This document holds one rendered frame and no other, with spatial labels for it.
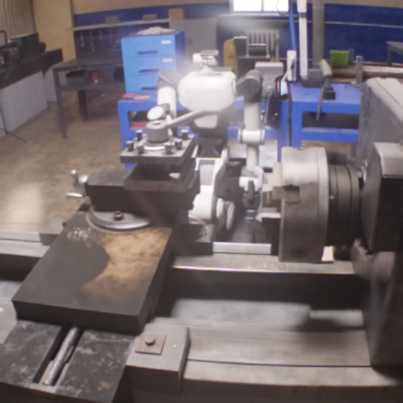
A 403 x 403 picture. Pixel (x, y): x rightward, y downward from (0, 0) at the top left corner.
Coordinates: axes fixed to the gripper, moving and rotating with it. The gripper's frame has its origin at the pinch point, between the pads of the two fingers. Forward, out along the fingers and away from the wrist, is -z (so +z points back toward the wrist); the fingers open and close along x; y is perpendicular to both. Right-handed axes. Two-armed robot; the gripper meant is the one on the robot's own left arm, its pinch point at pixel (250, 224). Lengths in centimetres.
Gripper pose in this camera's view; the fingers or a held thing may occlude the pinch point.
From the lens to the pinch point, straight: 240.5
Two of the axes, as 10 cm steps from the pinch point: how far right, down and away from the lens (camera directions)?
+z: -0.1, -9.4, -3.3
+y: 9.7, 0.7, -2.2
